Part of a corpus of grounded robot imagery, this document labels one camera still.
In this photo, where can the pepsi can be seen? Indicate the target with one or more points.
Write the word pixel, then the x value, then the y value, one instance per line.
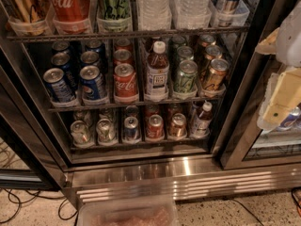
pixel 92 82
pixel 59 89

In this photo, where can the gold can shelf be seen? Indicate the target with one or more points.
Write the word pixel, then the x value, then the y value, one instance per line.
pixel 27 17
pixel 212 81

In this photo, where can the front red Coca-Cola can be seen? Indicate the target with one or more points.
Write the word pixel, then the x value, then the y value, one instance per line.
pixel 125 82

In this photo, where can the bottom shelf orange can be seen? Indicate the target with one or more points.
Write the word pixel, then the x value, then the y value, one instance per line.
pixel 177 127

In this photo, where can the bottom shelf tea bottle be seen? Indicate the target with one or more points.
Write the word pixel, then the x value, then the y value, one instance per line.
pixel 202 119

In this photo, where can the bottom shelf left white can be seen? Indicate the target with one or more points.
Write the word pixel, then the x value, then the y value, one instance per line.
pixel 81 135

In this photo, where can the front left Pepsi can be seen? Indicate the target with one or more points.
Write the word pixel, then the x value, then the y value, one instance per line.
pixel 59 89

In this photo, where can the brown tea bottle white cap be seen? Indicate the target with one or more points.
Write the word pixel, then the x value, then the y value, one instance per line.
pixel 157 72

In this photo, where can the clear water bottle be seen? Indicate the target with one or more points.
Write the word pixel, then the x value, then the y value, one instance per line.
pixel 154 14
pixel 190 14

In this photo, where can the bottom shelf blue can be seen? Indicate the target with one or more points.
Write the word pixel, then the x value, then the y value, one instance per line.
pixel 131 130

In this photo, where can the blue can behind door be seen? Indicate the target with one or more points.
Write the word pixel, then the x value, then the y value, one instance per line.
pixel 287 124

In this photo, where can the stainless steel fridge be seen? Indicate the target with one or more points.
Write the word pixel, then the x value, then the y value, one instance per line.
pixel 39 130

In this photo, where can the front gold can middle shelf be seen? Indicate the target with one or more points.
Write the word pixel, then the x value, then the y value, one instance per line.
pixel 212 81

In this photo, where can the glass fridge door right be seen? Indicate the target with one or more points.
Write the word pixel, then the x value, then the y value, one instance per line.
pixel 268 133

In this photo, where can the clear plastic bin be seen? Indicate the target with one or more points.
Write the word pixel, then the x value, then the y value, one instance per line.
pixel 142 211

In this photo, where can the red Coca-Cola can top shelf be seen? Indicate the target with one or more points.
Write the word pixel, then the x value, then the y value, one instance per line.
pixel 70 14

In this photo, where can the gold can top shelf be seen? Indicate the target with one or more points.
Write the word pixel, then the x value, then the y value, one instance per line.
pixel 27 17

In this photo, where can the bottom shelf red can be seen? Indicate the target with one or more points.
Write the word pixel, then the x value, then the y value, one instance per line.
pixel 155 127

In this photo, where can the green LaCroix can top shelf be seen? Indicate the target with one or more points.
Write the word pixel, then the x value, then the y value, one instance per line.
pixel 114 15

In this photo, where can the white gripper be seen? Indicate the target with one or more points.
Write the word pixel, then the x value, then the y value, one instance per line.
pixel 290 40

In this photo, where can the front green LaCroix can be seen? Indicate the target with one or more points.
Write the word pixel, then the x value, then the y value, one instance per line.
pixel 185 77

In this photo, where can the shelf white can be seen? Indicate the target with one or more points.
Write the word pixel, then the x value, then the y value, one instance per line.
pixel 105 131
pixel 81 135

